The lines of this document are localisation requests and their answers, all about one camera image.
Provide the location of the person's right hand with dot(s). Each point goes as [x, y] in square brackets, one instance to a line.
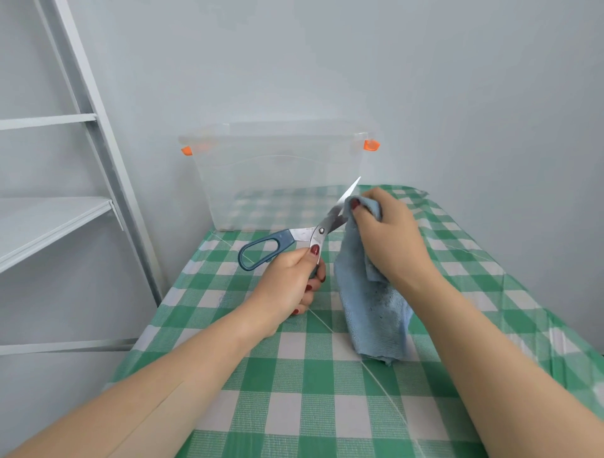
[391, 240]

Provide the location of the person's left hand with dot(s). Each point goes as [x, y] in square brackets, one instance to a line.
[283, 283]

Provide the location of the blue microfibre cloth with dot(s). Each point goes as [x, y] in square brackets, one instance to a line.
[373, 311]

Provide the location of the person's left forearm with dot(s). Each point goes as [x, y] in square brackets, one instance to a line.
[132, 391]

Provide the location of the person's right forearm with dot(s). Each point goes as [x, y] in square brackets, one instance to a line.
[509, 382]

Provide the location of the clear plastic storage box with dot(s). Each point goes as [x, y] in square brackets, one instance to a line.
[255, 179]

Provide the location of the green white checkered tablecloth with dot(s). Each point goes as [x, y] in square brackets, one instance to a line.
[311, 391]

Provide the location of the white metal shelf rack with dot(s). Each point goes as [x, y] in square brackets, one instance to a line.
[47, 222]

